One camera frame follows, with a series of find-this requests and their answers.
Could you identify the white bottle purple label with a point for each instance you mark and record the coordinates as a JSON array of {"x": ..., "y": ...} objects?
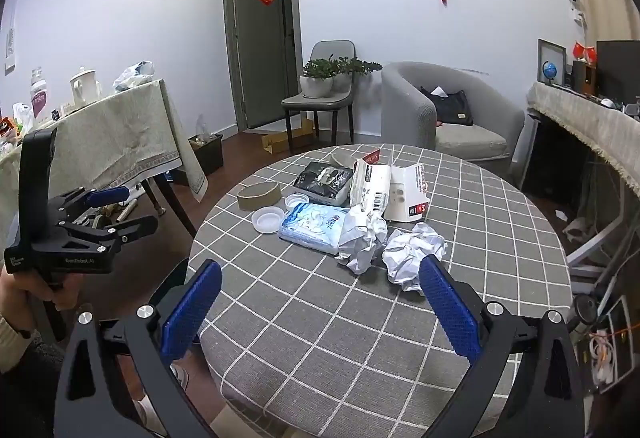
[{"x": 38, "y": 93}]

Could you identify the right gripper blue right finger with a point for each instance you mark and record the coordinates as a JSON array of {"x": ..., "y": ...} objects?
[{"x": 457, "y": 307}]

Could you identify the potted green plant white pot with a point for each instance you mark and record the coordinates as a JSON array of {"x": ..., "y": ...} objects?
[{"x": 321, "y": 75}]

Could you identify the white paper ball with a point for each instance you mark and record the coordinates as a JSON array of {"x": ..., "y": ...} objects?
[{"x": 404, "y": 252}]

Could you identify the person's left forearm sleeve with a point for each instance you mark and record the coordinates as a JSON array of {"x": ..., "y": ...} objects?
[{"x": 13, "y": 345}]

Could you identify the black computer monitor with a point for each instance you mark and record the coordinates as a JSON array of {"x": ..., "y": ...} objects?
[{"x": 618, "y": 70}]

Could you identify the brown tape roll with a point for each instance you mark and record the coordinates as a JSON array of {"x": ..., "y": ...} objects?
[{"x": 259, "y": 195}]

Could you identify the black bin under table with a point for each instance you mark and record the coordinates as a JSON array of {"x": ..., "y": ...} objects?
[{"x": 208, "y": 152}]

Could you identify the blue white tissue pack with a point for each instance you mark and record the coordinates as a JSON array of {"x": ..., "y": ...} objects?
[{"x": 314, "y": 226}]

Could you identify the black handbag on armchair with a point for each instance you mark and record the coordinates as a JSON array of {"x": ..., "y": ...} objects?
[{"x": 451, "y": 107}]

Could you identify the grey armchair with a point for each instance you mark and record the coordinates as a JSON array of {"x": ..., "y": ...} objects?
[{"x": 409, "y": 117}]

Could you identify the person's left hand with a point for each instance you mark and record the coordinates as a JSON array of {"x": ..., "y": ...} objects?
[{"x": 16, "y": 289}]

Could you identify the small blue globe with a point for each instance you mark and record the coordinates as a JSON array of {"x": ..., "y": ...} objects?
[{"x": 548, "y": 72}]

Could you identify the white torn phone box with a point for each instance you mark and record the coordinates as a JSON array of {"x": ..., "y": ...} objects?
[{"x": 398, "y": 194}]

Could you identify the white ceramic jug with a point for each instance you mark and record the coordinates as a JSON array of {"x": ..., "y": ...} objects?
[{"x": 85, "y": 87}]

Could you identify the grey checked round tablecloth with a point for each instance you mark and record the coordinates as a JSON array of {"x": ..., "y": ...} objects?
[{"x": 295, "y": 341}]

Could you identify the beige fringed desk cloth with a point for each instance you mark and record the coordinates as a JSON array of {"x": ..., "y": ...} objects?
[{"x": 608, "y": 132}]

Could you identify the grey green door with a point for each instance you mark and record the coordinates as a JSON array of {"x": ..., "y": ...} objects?
[{"x": 265, "y": 57}]

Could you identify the grey dining chair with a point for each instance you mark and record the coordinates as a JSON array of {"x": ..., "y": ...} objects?
[{"x": 330, "y": 94}]

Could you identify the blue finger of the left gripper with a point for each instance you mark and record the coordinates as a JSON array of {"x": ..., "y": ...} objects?
[
  {"x": 131, "y": 230},
  {"x": 106, "y": 197}
]

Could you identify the white plastic bag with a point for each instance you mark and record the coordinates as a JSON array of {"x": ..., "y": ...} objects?
[{"x": 134, "y": 75}]

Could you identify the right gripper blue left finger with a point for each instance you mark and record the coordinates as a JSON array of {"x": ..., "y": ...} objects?
[{"x": 184, "y": 308}]

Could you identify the flat cardboard box on floor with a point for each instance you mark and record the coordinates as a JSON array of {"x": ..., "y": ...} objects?
[{"x": 295, "y": 139}]

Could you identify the white plastic lid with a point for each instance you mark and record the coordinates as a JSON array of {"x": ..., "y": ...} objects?
[{"x": 267, "y": 220}]

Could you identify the dark wooden table leg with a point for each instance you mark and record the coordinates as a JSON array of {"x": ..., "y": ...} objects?
[{"x": 171, "y": 199}]

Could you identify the black foil snack bag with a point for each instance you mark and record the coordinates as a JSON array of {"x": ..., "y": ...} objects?
[{"x": 324, "y": 183}]

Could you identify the beige patterned tablecloth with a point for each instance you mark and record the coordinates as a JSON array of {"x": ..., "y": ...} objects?
[{"x": 121, "y": 140}]

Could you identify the framed picture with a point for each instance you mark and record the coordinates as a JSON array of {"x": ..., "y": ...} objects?
[{"x": 557, "y": 55}]

